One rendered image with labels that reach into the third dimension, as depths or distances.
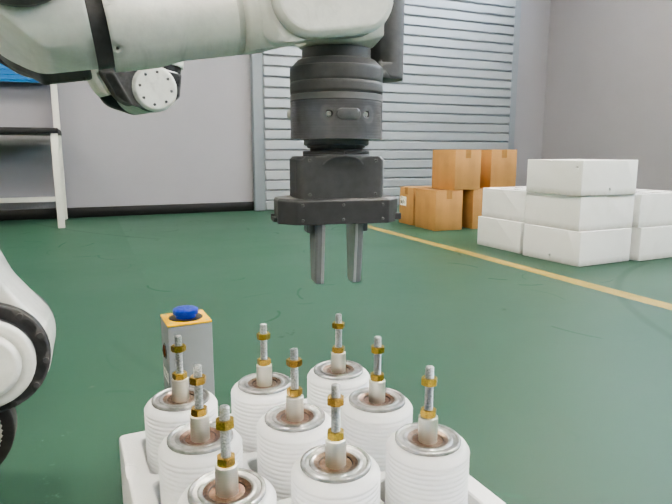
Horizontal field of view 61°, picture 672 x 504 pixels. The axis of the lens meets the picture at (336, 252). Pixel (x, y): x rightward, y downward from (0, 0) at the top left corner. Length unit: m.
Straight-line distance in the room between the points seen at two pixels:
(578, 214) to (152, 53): 2.80
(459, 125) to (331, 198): 6.24
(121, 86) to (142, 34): 0.55
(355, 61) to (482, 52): 6.49
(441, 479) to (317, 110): 0.41
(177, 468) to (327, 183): 0.35
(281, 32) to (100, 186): 5.17
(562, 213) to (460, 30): 4.00
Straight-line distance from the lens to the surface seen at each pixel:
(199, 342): 0.95
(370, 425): 0.76
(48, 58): 0.51
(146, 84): 1.05
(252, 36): 0.51
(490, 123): 7.02
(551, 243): 3.27
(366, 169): 0.54
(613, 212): 3.32
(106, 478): 1.18
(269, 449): 0.72
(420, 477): 0.67
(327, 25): 0.51
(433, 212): 4.31
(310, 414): 0.75
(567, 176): 3.18
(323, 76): 0.52
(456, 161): 4.36
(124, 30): 0.49
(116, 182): 5.63
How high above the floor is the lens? 0.58
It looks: 10 degrees down
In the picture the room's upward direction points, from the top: straight up
